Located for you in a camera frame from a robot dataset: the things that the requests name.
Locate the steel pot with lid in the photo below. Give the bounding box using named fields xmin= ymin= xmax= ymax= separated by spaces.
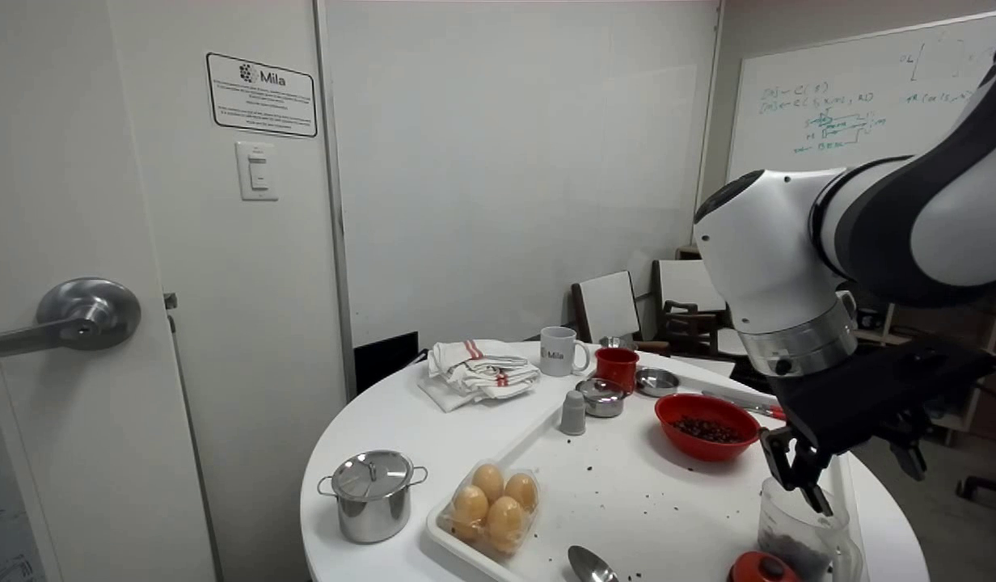
xmin=314 ymin=447 xmax=430 ymax=547

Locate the small lidded steel dish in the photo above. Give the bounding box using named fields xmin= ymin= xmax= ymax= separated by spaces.
xmin=573 ymin=373 xmax=631 ymax=420

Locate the wall whiteboard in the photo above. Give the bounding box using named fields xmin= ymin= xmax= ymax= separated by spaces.
xmin=724 ymin=5 xmax=996 ymax=186

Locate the orange bowl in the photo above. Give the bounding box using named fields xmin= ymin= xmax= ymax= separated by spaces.
xmin=651 ymin=392 xmax=764 ymax=464

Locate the clear plastic jar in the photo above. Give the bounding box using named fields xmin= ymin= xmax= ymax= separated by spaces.
xmin=753 ymin=472 xmax=862 ymax=582

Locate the small metal shaker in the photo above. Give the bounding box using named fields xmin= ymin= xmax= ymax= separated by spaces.
xmin=555 ymin=387 xmax=591 ymax=438

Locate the black box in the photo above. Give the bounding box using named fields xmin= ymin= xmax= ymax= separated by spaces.
xmin=354 ymin=328 xmax=425 ymax=399

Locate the heap of dark beans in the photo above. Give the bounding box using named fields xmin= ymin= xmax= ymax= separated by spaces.
xmin=673 ymin=414 xmax=749 ymax=447

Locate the small steel bowl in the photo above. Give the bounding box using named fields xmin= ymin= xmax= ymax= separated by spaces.
xmin=635 ymin=364 xmax=682 ymax=399

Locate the white red striped towel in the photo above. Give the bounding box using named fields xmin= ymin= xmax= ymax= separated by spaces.
xmin=416 ymin=336 xmax=545 ymax=414

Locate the orange handled metal spoon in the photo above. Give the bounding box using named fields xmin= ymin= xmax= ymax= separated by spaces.
xmin=562 ymin=543 xmax=623 ymax=582

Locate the white leaning board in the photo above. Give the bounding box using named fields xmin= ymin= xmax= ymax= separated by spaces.
xmin=576 ymin=268 xmax=643 ymax=346

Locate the white wall sign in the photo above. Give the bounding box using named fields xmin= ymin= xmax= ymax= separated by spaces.
xmin=205 ymin=48 xmax=319 ymax=143

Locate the white light switch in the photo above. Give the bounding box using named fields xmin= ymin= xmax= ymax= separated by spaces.
xmin=233 ymin=138 xmax=281 ymax=203

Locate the bread piece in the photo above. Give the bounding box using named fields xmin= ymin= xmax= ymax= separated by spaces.
xmin=438 ymin=459 xmax=545 ymax=563

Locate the white mug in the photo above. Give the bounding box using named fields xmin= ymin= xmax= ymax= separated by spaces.
xmin=537 ymin=324 xmax=591 ymax=379

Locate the metal door lever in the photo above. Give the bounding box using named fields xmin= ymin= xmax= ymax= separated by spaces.
xmin=0 ymin=274 xmax=147 ymax=362

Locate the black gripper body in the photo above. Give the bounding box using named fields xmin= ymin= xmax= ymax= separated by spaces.
xmin=769 ymin=350 xmax=954 ymax=457

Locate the brown egg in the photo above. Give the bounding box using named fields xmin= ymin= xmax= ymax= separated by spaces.
xmin=505 ymin=470 xmax=541 ymax=515
xmin=472 ymin=462 xmax=512 ymax=501
xmin=449 ymin=483 xmax=493 ymax=543
xmin=483 ymin=493 xmax=532 ymax=558

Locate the red mug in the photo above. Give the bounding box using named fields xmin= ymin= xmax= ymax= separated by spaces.
xmin=591 ymin=346 xmax=643 ymax=393

